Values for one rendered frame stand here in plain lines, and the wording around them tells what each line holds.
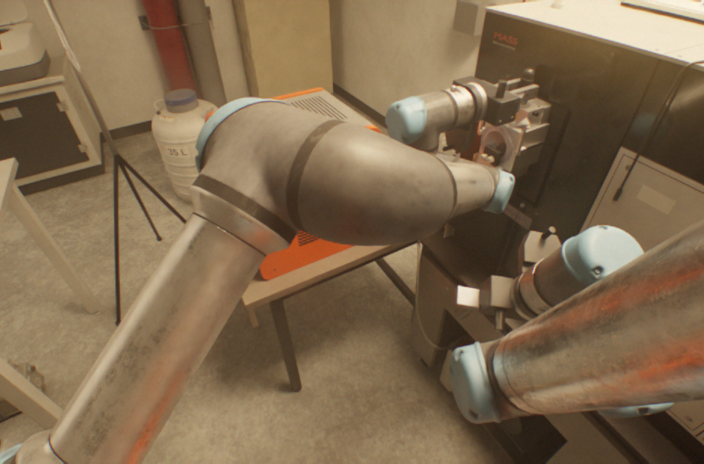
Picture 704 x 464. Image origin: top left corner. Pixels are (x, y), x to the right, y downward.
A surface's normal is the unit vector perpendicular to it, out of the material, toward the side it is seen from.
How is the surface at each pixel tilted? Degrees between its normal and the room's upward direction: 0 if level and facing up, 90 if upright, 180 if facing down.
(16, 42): 32
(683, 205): 90
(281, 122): 15
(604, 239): 25
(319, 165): 43
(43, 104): 90
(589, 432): 90
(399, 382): 0
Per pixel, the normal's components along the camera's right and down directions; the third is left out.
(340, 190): -0.09, 0.22
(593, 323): -1.00, -0.09
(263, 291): -0.02, -0.75
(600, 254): 0.06, -0.41
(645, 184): -0.87, 0.33
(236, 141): -0.37, -0.39
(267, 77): 0.48, 0.57
